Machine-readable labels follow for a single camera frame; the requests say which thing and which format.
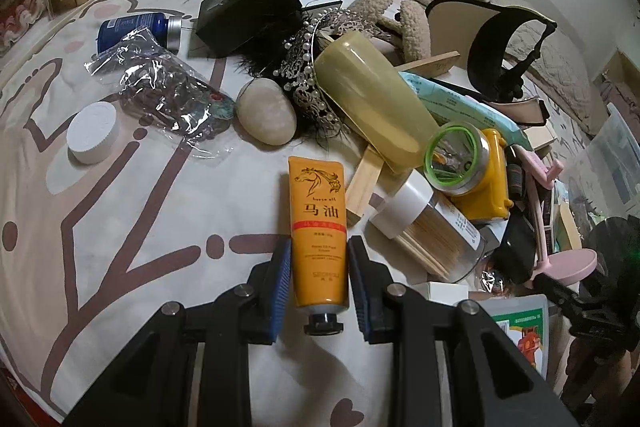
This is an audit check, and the wooden board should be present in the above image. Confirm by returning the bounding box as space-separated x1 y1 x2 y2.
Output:
396 51 461 74

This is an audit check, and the person's right hand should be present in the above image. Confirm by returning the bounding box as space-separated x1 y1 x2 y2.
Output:
569 336 640 414

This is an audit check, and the black and beige visor cap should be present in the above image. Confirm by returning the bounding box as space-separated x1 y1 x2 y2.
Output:
425 0 559 104

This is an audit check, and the blue bottle silver cap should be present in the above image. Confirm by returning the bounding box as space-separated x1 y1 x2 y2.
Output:
96 12 184 56

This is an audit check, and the red dress doll case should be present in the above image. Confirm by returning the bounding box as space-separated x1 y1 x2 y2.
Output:
0 0 52 54

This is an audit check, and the beige egg-shaped stone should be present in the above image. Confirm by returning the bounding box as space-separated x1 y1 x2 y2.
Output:
235 79 297 146

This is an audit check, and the clear plastic storage container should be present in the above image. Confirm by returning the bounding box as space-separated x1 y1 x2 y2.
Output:
564 102 640 234

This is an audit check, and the white round cap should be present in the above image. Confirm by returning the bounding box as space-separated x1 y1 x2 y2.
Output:
66 102 121 166

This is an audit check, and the bear printed blanket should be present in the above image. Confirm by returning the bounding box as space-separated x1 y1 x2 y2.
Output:
0 0 551 427

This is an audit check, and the wooden stick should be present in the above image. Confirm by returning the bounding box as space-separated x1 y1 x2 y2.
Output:
345 147 384 229

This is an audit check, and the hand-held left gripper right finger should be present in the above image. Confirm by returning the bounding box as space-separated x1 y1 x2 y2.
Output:
348 236 566 427

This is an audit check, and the small white box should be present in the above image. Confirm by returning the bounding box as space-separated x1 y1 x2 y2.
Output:
426 281 471 306

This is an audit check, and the yellow-green bottle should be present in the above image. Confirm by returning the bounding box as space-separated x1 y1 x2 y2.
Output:
313 31 442 174

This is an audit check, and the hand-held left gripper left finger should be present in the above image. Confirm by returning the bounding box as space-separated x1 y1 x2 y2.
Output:
65 239 292 427

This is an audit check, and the beige plush slipper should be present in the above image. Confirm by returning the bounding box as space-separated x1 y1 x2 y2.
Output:
345 0 434 64

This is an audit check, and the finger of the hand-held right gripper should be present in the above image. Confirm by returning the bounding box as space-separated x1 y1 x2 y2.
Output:
546 279 632 350

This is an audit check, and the yellow flashlight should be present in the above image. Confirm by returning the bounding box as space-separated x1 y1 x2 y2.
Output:
425 124 514 224

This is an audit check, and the clear bag of dark items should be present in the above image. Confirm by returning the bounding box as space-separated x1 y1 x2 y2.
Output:
84 28 237 156

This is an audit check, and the orange hand cream tube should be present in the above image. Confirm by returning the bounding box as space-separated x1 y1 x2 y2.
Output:
288 156 350 336

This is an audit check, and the teal wipes pack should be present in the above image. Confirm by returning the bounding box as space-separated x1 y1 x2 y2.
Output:
400 72 532 148

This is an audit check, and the black device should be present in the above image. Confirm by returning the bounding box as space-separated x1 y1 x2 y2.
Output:
495 212 539 286

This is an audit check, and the clear box green label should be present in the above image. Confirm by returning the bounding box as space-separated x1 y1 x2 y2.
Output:
481 294 552 384

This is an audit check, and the silver pearl tiara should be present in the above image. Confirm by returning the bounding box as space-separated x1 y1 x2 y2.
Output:
277 9 397 140

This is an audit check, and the wooden block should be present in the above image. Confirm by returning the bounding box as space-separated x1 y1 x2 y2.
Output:
525 124 557 148

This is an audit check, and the clear toothpick jar white lid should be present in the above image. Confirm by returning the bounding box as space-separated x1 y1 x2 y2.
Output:
368 181 489 284

